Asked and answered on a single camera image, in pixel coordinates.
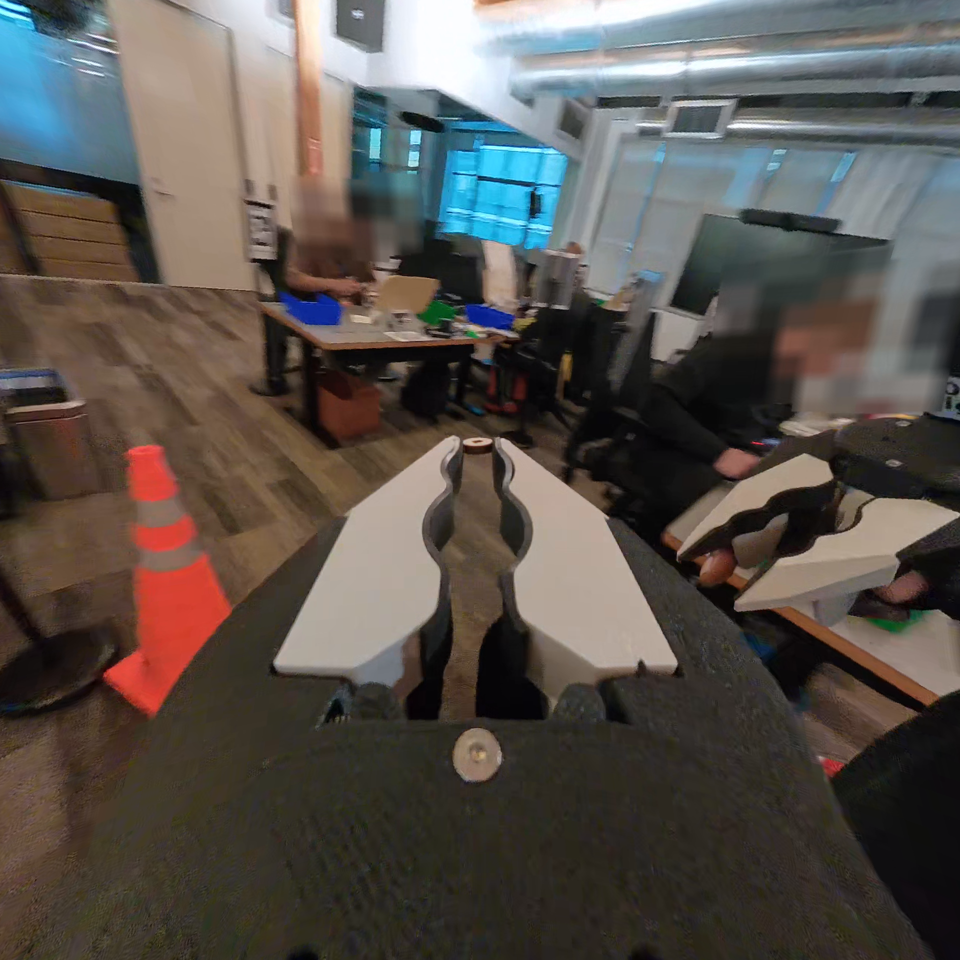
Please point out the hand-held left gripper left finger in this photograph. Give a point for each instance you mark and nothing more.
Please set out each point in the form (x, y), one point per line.
(360, 600)

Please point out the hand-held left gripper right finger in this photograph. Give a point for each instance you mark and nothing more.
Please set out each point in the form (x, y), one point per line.
(592, 600)

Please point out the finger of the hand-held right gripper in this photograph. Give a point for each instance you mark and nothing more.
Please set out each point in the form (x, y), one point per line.
(855, 547)
(765, 495)

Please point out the small wooden disc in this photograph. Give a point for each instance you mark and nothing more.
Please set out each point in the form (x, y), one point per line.
(478, 446)

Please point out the person's right forearm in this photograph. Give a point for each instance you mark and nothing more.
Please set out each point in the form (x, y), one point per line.
(941, 570)

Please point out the wood-edged desk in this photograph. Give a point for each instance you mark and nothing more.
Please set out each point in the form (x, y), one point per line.
(900, 652)

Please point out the person's right hand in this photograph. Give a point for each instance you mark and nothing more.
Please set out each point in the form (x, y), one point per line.
(716, 568)

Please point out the orange traffic cone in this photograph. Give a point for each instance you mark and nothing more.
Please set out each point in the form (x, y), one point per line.
(172, 585)

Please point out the brown box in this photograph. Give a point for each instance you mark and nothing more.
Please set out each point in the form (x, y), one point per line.
(349, 409)

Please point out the black office chair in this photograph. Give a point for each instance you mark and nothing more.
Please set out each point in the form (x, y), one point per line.
(611, 375)

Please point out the large black monitor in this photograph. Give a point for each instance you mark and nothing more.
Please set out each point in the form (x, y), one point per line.
(697, 247)

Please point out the long work table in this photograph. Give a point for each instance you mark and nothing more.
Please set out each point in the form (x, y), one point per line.
(375, 341)

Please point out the black printed hoodie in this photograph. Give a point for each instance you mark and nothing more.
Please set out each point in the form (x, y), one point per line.
(900, 825)

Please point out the blue plastic bin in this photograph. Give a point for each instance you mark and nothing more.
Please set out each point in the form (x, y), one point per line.
(489, 316)
(311, 309)

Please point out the green plastic bin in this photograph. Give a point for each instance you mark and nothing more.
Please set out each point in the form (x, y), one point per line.
(439, 313)

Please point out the brown cardboard sheet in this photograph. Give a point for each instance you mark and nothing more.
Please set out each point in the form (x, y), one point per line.
(405, 292)

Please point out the black round-base stand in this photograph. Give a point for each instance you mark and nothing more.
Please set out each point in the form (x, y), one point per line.
(52, 667)

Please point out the steel trash bin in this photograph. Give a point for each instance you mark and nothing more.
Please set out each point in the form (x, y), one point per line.
(52, 450)

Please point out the white air vent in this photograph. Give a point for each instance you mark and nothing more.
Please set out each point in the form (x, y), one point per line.
(571, 120)
(697, 118)

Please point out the blue-lidded bin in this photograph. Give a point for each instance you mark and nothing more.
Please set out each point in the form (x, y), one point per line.
(30, 379)

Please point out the white door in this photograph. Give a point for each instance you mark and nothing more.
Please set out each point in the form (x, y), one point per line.
(180, 150)

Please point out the wooden column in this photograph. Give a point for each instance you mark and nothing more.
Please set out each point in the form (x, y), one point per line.
(307, 75)

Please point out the silver ventilation duct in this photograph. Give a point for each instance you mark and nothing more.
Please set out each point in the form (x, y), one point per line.
(825, 127)
(675, 22)
(750, 71)

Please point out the wall notice paper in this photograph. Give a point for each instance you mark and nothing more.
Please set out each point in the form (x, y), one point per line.
(260, 229)

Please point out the black wall speaker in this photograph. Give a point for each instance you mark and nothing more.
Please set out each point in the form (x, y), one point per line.
(360, 22)

